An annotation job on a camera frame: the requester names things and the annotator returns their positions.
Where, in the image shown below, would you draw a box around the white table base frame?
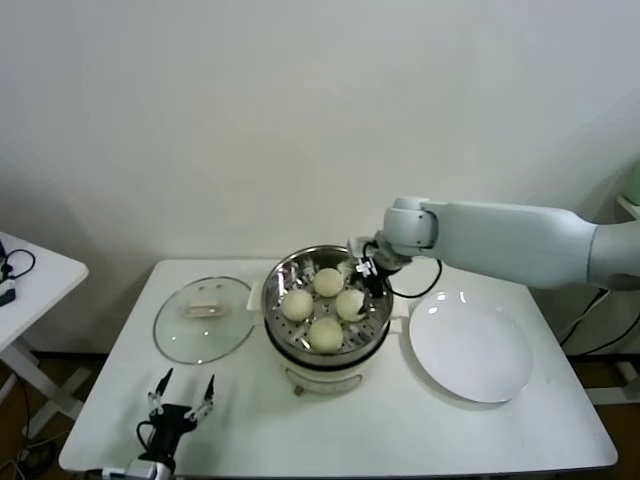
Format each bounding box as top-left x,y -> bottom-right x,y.
585,359 -> 640,404

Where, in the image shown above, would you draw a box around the thin floor cables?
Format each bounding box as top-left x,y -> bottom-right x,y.
17,382 -> 69,469

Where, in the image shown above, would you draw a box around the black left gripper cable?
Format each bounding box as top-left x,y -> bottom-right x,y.
136,420 -> 159,454

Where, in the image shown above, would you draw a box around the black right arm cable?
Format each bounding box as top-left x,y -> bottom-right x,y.
387,257 -> 444,299

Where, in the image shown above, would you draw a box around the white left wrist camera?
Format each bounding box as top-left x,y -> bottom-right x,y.
102,457 -> 175,480

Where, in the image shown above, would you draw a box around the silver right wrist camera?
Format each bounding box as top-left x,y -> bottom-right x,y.
347,234 -> 381,261

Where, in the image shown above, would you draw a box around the thin black looped cable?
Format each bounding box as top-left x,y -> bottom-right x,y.
0,249 -> 37,282

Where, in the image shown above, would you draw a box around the white steamed baozi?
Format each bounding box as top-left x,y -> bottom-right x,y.
313,267 -> 347,298
307,317 -> 345,352
281,291 -> 316,322
334,289 -> 369,323

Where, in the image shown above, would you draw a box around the black floor power cables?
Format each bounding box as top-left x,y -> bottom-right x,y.
558,287 -> 640,357

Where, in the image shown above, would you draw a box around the round glass pot lid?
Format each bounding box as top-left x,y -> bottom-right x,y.
152,277 -> 257,365

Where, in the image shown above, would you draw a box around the stainless steel steamer basket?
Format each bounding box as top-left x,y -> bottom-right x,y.
260,244 -> 397,354

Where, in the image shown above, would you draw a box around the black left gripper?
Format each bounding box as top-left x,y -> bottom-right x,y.
137,368 -> 217,460

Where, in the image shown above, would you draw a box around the cream electric cooking pot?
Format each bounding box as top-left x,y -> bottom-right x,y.
246,281 -> 404,398

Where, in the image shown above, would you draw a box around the white round plate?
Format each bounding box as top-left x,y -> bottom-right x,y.
407,290 -> 534,404

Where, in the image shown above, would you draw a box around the white folding side table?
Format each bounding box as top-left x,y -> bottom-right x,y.
0,231 -> 90,439

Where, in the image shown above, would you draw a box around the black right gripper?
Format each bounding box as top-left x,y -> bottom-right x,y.
352,259 -> 392,318

